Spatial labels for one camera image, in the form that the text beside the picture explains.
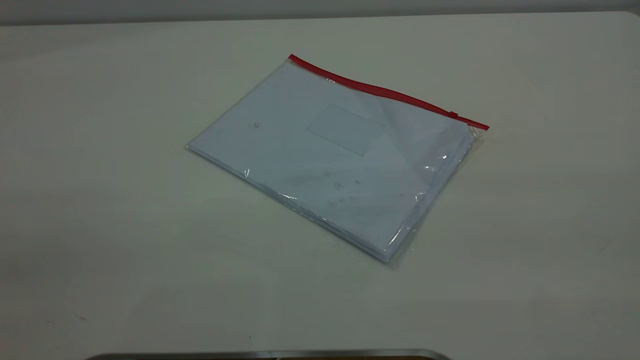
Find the transparent zip bag red strip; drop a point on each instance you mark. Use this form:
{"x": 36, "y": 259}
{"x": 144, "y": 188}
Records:
{"x": 320, "y": 150}

